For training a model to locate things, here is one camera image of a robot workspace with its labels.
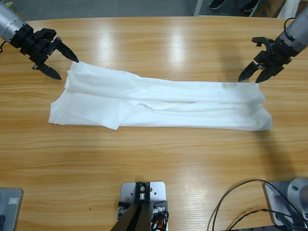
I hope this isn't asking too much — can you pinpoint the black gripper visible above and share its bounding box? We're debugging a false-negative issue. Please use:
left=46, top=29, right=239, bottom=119
left=11, top=24, right=79, bottom=80
left=238, top=36, right=299, bottom=84

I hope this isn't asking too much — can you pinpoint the wooden crate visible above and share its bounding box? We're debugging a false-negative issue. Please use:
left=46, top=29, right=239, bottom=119
left=0, top=0, right=25, bottom=21

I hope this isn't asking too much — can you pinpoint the dark camera post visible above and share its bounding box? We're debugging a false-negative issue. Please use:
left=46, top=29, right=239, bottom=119
left=111, top=182, right=154, bottom=231

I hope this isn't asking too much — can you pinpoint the white post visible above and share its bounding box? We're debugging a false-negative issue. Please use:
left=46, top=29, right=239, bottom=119
left=193, top=0, right=205, bottom=16

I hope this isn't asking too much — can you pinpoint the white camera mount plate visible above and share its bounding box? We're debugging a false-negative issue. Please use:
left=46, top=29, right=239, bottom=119
left=119, top=181, right=167, bottom=205

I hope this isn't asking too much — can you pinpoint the black wire tangle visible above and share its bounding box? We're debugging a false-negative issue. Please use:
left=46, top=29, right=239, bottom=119
left=151, top=210, right=170, bottom=231

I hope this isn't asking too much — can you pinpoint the brown board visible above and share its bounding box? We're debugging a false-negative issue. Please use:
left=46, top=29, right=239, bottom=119
left=249, top=0, right=287, bottom=18

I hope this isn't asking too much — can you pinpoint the white t-shirt with black print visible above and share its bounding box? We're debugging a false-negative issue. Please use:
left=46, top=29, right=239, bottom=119
left=48, top=61, right=273, bottom=132

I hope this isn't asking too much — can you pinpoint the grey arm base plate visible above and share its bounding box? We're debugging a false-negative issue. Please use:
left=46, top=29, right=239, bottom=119
left=0, top=188, right=24, bottom=231
left=262, top=180, right=308, bottom=227

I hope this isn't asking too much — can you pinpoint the black cable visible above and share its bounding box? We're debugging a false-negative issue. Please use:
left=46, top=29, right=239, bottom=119
left=213, top=179, right=308, bottom=231

